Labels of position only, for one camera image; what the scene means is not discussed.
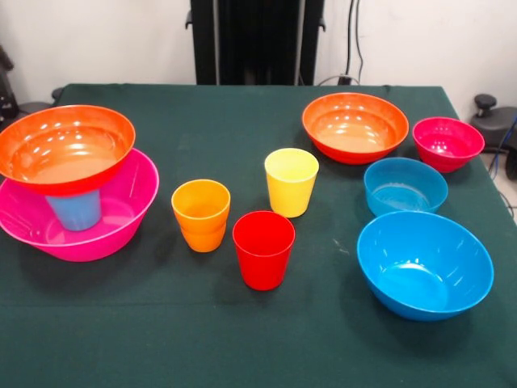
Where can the dark green tablecloth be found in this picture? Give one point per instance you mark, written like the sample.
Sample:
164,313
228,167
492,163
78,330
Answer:
258,343

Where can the large pink bowl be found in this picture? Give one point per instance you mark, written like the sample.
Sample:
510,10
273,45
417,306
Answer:
129,206

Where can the large blue bowl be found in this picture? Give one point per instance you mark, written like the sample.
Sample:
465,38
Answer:
424,262

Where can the yellow cup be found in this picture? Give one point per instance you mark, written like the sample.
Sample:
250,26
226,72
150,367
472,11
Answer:
291,190

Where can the small magenta bowl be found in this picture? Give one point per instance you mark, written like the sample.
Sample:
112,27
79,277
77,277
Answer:
444,155

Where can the blue cup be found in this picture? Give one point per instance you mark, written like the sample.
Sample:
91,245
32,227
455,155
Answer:
76,212

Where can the orange-red bowl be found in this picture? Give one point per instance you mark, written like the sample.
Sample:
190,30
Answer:
355,133
68,145

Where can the orange cup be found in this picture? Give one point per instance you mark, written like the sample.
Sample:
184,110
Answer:
203,242
200,202

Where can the red cup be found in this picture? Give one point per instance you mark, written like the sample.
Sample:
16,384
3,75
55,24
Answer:
262,258

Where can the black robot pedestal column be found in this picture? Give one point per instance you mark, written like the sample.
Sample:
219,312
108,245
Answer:
258,40

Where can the small blue bowl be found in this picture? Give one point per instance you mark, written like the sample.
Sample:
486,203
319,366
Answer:
404,178

